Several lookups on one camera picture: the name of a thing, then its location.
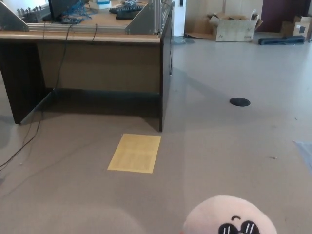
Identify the large open cardboard box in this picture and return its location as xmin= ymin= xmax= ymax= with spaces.
xmin=207 ymin=9 xmax=264 ymax=42

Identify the clear plastic bag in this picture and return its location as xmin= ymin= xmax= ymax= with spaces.
xmin=172 ymin=36 xmax=195 ymax=45

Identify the white box with blue print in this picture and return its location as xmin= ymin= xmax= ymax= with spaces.
xmin=94 ymin=0 xmax=113 ymax=10

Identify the blue cable tangle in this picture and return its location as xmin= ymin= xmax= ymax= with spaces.
xmin=60 ymin=0 xmax=93 ymax=24

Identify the yellow paper sheet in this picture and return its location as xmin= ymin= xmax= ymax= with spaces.
xmin=107 ymin=133 xmax=162 ymax=174

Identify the thin black hanging cable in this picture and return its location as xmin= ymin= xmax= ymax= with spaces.
xmin=167 ymin=0 xmax=174 ymax=77

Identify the short black keyboard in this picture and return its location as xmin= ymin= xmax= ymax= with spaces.
xmin=115 ymin=11 xmax=141 ymax=20

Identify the aluminium profile frame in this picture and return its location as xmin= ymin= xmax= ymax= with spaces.
xmin=0 ymin=0 xmax=174 ymax=37

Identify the black round floor cover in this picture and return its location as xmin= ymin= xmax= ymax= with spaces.
xmin=229 ymin=97 xmax=251 ymax=107

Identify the wooden desk with dark sides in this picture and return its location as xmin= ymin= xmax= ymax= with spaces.
xmin=0 ymin=0 xmax=175 ymax=133

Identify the flattened cardboard sheet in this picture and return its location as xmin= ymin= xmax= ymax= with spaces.
xmin=184 ymin=18 xmax=217 ymax=39

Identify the long black keyboard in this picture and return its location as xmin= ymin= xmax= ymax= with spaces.
xmin=109 ymin=4 xmax=144 ymax=14

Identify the pink plush dumpling with sunglasses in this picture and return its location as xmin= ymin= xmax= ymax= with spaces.
xmin=182 ymin=195 xmax=278 ymax=234

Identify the small cardboard box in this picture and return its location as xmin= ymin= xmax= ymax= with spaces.
xmin=280 ymin=16 xmax=312 ymax=41

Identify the long black power cable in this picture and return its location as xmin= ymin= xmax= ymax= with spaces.
xmin=0 ymin=24 xmax=74 ymax=171

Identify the black monitor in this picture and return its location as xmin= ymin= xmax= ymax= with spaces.
xmin=42 ymin=0 xmax=85 ymax=21

